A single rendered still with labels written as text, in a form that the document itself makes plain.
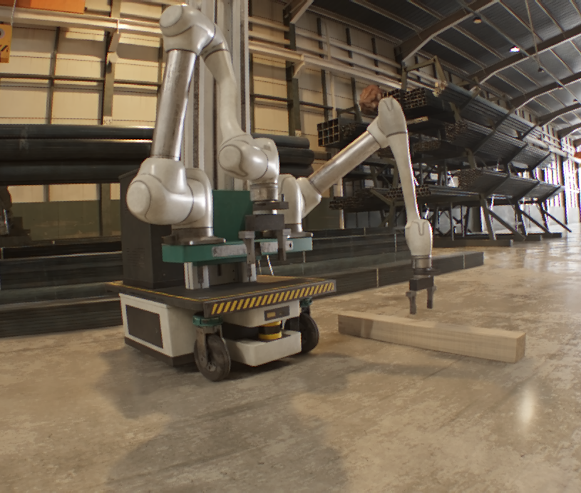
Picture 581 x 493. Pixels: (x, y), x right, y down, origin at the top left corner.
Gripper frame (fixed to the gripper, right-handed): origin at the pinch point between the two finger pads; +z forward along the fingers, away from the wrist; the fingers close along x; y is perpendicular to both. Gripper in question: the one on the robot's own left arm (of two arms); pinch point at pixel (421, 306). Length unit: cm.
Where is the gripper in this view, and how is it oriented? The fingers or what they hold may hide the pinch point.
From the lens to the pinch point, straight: 190.4
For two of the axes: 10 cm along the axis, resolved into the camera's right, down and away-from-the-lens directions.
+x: -8.0, 0.5, -6.0
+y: -6.0, 0.1, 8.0
